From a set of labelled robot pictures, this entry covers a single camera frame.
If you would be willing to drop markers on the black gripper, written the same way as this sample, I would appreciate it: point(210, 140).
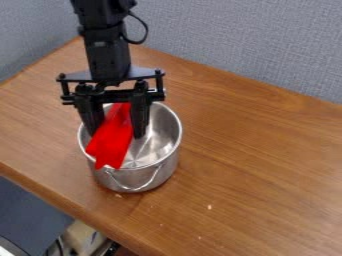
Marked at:
point(107, 48)

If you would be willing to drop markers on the red plastic block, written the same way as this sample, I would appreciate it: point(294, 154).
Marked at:
point(110, 142)

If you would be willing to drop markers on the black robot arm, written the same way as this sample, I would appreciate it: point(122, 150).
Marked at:
point(103, 14)

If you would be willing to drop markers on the metal pot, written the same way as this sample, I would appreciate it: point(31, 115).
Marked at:
point(151, 159)

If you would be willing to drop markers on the beige box under table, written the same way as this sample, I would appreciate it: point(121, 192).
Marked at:
point(83, 241)

